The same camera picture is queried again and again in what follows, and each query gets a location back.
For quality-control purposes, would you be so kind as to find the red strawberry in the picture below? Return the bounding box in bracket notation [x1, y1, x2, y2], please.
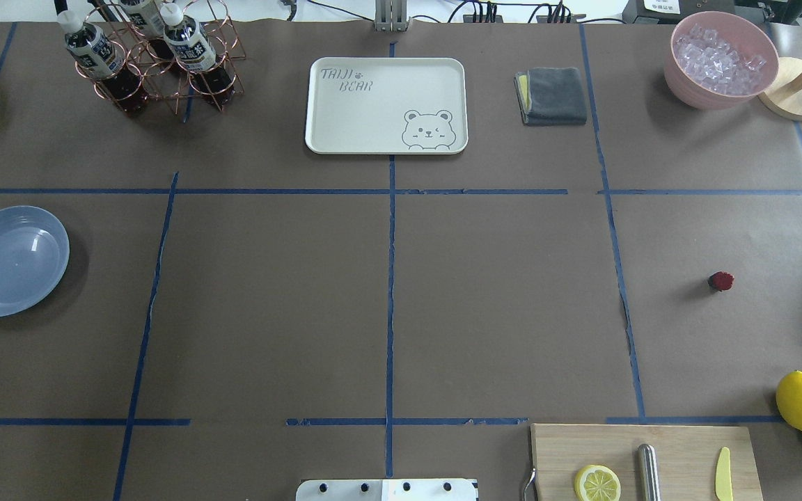
[707, 271, 734, 292]

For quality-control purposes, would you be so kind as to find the blue plastic plate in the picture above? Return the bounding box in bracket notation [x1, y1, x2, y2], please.
[0, 205, 70, 317]

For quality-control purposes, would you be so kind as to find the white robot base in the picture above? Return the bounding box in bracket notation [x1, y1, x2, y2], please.
[295, 478, 480, 500]

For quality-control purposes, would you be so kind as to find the cream bear tray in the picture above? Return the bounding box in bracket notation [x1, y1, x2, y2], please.
[305, 57, 469, 155]

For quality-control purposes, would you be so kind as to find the grey folded cloth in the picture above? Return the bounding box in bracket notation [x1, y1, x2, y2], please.
[514, 67, 588, 126]

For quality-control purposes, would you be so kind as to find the half lemon slice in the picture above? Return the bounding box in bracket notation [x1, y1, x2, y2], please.
[573, 464, 622, 501]

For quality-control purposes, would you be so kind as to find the steel cylinder tool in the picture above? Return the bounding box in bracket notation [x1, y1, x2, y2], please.
[637, 443, 661, 500]

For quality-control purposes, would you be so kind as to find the wooden cutting board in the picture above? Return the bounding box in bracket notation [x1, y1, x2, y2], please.
[530, 424, 764, 500]

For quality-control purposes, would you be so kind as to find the pink bowl of ice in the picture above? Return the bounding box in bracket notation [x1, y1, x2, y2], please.
[664, 10, 779, 110]

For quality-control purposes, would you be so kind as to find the tea bottle white cap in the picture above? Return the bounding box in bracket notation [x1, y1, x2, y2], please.
[56, 10, 147, 113]

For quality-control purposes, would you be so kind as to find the yellow plastic knife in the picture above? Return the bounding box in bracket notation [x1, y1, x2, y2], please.
[715, 446, 733, 501]

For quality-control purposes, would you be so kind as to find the copper wire bottle rack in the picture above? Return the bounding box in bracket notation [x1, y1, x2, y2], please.
[75, 1, 247, 122]

